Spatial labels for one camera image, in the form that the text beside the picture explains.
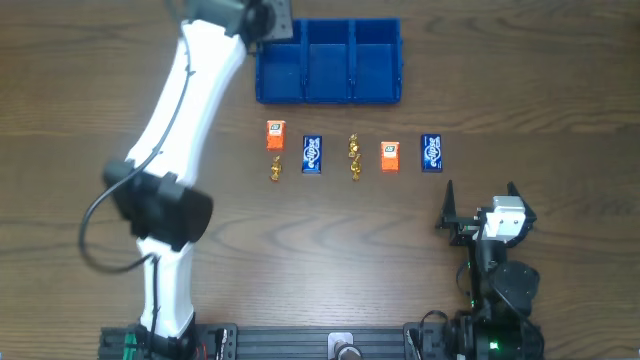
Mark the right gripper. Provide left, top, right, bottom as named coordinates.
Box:
left=435, top=179, right=537, bottom=246

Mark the blue candy pack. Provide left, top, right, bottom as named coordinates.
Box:
left=420, top=133, right=444, bottom=174
left=301, top=135, right=323, bottom=175

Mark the orange candy box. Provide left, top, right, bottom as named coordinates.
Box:
left=380, top=141, right=401, bottom=174
left=265, top=119, right=287, bottom=152

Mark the blue tray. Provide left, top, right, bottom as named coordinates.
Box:
left=254, top=17, right=404, bottom=106

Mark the black cable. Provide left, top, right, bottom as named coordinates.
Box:
left=78, top=149, right=162, bottom=275
left=455, top=259, right=476, bottom=304

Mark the mounting rail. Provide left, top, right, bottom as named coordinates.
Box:
left=99, top=323, right=544, bottom=360

